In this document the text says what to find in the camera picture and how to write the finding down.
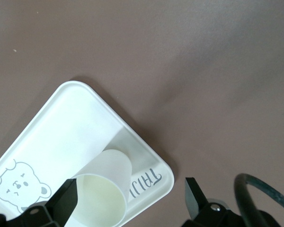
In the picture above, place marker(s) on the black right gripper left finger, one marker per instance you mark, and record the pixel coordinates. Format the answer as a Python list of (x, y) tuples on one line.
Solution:
[(49, 212)]

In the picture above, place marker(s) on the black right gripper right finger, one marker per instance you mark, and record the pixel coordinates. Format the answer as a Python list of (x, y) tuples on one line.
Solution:
[(203, 212)]

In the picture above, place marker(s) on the white IKEA cup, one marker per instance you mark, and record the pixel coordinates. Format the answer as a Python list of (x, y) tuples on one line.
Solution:
[(101, 196)]

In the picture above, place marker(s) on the white tray with bear print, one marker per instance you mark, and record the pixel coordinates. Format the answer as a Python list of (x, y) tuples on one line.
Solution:
[(61, 132)]

